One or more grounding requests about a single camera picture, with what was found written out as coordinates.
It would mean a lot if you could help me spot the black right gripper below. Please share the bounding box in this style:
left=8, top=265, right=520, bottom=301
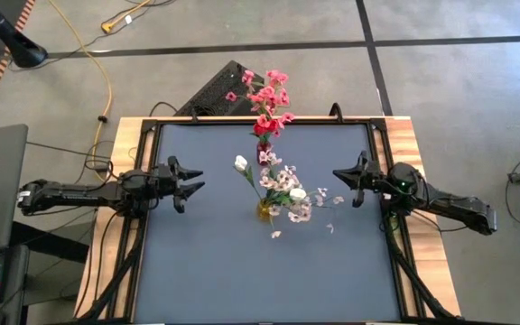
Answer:
left=332, top=150, right=386, bottom=209

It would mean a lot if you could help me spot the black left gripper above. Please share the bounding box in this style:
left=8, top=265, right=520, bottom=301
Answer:
left=153, top=155, right=207, bottom=215

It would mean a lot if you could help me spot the white blossom spray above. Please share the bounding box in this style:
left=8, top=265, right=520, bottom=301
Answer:
left=257, top=151, right=304, bottom=190
left=268, top=185, right=346, bottom=224

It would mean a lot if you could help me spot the red glass vase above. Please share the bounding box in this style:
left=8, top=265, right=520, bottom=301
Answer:
left=256, top=141, right=274, bottom=167

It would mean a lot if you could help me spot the amber glass vase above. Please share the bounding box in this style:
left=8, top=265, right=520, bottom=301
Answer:
left=257, top=200, right=274, bottom=222

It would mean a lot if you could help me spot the black computer tower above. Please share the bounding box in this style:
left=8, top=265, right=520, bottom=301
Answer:
left=173, top=60, right=265, bottom=117

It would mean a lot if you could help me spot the grey table mat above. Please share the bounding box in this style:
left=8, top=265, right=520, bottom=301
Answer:
left=133, top=122, right=404, bottom=324

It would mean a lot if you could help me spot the long yellow cable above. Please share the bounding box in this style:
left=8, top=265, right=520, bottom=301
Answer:
left=47, top=0, right=114, bottom=171

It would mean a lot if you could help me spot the yellow cord with plug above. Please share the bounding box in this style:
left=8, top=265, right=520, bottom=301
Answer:
left=100, top=0, right=153, bottom=35

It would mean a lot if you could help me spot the black stand post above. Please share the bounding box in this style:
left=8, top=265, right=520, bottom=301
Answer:
left=0, top=0, right=50, bottom=69

